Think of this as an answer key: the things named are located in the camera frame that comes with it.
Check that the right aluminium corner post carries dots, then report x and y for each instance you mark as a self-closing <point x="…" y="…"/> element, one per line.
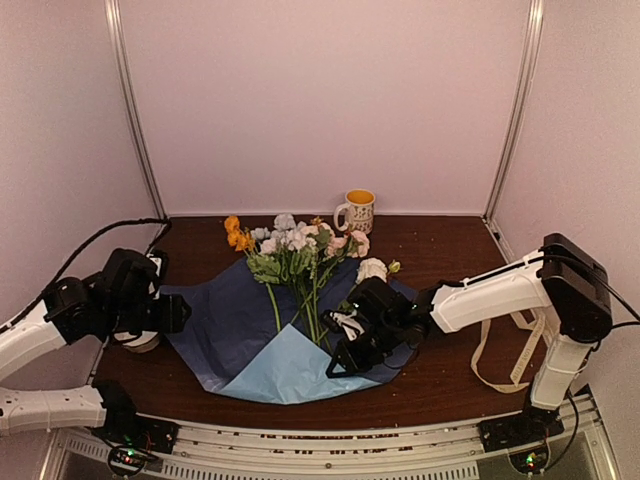
<point x="529" y="59"/>

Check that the orange fake flower stem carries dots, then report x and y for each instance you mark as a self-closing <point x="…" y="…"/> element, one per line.
<point x="239" y="239"/>

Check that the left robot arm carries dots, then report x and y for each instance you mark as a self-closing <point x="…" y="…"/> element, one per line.
<point x="35" y="393"/>

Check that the aluminium corner post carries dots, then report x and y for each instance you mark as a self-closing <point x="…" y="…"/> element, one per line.
<point x="529" y="59"/>
<point x="116" y="32"/>

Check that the front aluminium rail base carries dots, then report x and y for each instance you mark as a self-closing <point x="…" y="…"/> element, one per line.
<point x="452" y="450"/>

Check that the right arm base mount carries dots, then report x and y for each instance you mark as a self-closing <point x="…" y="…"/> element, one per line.
<point x="529" y="426"/>

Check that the lilac hydrangea fake flower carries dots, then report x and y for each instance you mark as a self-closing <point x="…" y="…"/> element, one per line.
<point x="280" y="265"/>

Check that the blue fake flower stems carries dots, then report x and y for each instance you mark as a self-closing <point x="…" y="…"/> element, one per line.
<point x="284" y="224"/>

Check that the pink fake flower stem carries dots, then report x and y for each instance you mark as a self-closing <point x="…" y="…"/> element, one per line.
<point x="338" y="248"/>

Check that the white scalloped dish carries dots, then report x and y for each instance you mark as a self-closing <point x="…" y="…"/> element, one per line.
<point x="145" y="343"/>

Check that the white rose fake flower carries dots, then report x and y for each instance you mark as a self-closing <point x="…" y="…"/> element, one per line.
<point x="375" y="267"/>

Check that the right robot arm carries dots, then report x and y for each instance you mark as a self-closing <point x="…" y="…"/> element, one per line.
<point x="558" y="283"/>

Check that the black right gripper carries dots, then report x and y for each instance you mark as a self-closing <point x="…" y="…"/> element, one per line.
<point x="353" y="362"/>

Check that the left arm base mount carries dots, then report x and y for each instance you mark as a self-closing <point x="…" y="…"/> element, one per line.
<point x="132" y="429"/>

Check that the floral ceramic mug yellow inside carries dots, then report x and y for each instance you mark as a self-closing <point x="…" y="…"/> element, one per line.
<point x="356" y="212"/>

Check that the blue wrapping paper sheet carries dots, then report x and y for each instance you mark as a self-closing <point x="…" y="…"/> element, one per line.
<point x="246" y="341"/>

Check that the left aluminium corner post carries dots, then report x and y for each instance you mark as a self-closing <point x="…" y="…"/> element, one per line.
<point x="116" y="32"/>

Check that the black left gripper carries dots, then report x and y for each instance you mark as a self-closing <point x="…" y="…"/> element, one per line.
<point x="171" y="320"/>

